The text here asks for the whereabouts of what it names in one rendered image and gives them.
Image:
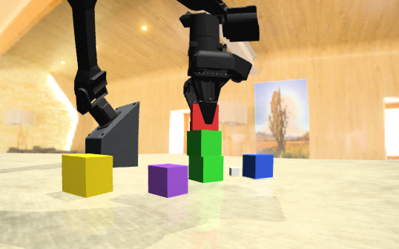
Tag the red block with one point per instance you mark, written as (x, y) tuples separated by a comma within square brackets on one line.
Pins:
[(197, 121)]

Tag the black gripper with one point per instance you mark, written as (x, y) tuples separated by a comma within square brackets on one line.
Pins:
[(209, 69)]

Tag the green block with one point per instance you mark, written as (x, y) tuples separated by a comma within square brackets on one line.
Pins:
[(202, 143), (205, 169)]

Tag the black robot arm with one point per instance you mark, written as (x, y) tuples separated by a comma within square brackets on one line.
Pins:
[(239, 24)]

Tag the purple block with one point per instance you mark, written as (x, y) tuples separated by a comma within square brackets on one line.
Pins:
[(168, 180)]

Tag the blue block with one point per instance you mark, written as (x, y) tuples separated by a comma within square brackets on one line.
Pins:
[(257, 166)]

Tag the yellow cube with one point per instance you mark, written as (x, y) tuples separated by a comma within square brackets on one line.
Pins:
[(87, 175)]

